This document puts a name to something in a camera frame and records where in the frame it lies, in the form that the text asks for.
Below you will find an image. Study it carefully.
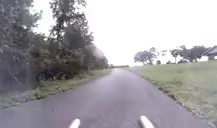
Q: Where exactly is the grass verge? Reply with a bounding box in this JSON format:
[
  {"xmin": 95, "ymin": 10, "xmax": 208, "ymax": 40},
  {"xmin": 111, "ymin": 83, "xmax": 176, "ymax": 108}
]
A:
[{"xmin": 0, "ymin": 68, "xmax": 113, "ymax": 111}]

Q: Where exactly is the building with pitched roof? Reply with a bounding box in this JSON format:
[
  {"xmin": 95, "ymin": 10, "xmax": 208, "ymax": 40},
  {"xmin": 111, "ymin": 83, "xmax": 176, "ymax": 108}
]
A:
[{"xmin": 201, "ymin": 45, "xmax": 217, "ymax": 62}]

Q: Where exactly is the robot's own part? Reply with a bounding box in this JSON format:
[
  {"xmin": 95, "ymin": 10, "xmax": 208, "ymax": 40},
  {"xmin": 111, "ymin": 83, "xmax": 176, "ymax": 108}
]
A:
[
  {"xmin": 68, "ymin": 117, "xmax": 82, "ymax": 128},
  {"xmin": 139, "ymin": 115, "xmax": 156, "ymax": 128}
]

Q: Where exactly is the wood of dense trees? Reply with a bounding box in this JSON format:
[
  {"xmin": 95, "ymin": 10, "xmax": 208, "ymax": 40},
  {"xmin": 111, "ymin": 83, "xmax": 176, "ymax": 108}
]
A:
[{"xmin": 0, "ymin": 0, "xmax": 110, "ymax": 98}]

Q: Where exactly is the row of distant trees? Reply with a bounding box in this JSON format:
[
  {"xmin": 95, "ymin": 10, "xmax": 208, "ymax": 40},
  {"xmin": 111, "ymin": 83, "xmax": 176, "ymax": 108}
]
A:
[{"xmin": 133, "ymin": 44, "xmax": 208, "ymax": 66}]

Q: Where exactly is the grass field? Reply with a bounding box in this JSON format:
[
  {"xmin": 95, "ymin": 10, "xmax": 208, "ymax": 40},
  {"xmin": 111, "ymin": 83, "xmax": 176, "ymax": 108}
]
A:
[{"xmin": 129, "ymin": 60, "xmax": 217, "ymax": 128}]

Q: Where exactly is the grey asphalt road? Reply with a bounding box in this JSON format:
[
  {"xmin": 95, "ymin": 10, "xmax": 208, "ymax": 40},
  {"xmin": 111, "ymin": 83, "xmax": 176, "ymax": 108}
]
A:
[{"xmin": 0, "ymin": 67, "xmax": 214, "ymax": 128}]

